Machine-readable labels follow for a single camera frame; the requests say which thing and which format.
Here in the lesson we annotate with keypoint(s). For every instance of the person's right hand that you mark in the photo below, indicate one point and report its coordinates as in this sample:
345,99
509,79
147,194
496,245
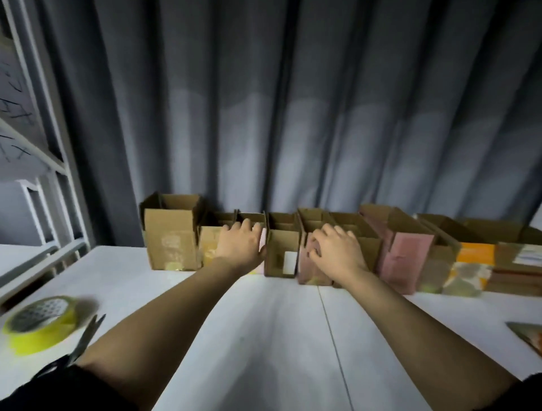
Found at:
339,254

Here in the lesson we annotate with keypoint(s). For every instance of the person's left hand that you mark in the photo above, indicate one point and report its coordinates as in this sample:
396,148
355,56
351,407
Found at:
239,247

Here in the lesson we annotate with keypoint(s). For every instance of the pink and yellow printed box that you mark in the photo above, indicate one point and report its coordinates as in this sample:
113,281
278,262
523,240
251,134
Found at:
264,233

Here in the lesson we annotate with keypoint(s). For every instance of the taped brown cardboard box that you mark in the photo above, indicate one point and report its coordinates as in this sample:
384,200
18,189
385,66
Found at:
207,241

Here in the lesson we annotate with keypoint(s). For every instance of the pink lettered cardboard box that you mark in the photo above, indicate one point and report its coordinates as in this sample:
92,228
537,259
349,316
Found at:
406,250
306,269

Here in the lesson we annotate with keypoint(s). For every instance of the brown box with white label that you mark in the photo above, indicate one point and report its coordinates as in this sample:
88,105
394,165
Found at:
284,241

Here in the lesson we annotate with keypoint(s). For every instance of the brown box with barcode label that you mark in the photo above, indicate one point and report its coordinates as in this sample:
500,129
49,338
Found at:
169,233

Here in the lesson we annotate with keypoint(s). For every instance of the orange and white carton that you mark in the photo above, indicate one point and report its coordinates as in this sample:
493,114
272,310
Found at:
470,267

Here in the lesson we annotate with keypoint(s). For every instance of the black scissors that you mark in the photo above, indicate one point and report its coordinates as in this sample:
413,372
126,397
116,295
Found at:
80,339

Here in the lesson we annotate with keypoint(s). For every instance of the pile of cardboard boxes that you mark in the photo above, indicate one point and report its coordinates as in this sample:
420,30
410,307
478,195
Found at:
527,334

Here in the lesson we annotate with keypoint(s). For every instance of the yellow tape roll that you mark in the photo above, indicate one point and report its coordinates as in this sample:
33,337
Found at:
38,330

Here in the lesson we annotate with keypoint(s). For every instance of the person's left forearm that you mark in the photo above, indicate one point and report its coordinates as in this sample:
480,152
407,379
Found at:
161,339

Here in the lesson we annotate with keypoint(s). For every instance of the person's right forearm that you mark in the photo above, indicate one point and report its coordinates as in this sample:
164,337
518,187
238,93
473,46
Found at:
432,343

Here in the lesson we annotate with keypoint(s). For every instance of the handwritten paper sheet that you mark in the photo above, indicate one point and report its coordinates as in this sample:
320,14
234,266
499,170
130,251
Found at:
15,93
17,161

